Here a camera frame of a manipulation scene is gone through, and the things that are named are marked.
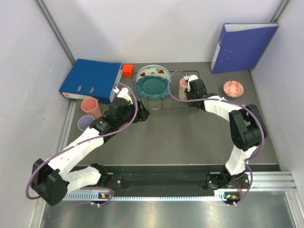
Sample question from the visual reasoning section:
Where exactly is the purple binder standing upright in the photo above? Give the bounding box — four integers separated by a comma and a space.
211, 23, 279, 74

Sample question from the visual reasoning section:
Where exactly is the white plate with red fruit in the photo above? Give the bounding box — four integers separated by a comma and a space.
135, 65, 171, 82

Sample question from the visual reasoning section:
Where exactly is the lilac plastic cup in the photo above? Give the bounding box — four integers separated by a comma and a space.
77, 115, 95, 132

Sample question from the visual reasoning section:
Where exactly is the white slotted cable duct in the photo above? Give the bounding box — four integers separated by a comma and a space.
63, 190, 228, 202

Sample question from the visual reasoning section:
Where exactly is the small red cube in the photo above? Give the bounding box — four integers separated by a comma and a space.
122, 64, 133, 78

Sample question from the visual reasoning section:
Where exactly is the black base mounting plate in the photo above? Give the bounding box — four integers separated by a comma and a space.
98, 172, 249, 190

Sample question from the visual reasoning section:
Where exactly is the pink patterned mug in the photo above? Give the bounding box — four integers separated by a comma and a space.
178, 78, 188, 100

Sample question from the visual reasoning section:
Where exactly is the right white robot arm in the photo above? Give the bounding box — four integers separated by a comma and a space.
184, 75, 267, 188

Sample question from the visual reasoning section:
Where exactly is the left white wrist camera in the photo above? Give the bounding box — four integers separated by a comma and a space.
113, 87, 132, 103

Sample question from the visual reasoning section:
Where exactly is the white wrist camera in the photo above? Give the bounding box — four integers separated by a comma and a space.
113, 87, 132, 103
181, 75, 199, 92

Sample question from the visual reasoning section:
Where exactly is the blue binder lying flat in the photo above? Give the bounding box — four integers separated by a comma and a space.
59, 59, 122, 104

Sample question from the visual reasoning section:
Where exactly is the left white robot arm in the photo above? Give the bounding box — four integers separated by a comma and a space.
30, 98, 150, 206

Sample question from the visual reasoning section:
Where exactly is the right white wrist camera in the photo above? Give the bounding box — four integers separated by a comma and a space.
181, 75, 199, 92

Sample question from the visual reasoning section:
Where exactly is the blue and orange patterned bowl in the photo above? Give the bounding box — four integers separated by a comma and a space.
223, 80, 244, 98

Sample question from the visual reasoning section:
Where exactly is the pink plastic cup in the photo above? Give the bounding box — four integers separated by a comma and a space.
81, 97, 102, 119

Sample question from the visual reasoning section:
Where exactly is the black wire dish rack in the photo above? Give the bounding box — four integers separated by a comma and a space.
130, 73, 197, 113

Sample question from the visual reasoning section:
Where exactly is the teal scalloped plate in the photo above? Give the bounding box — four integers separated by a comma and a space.
135, 76, 172, 100

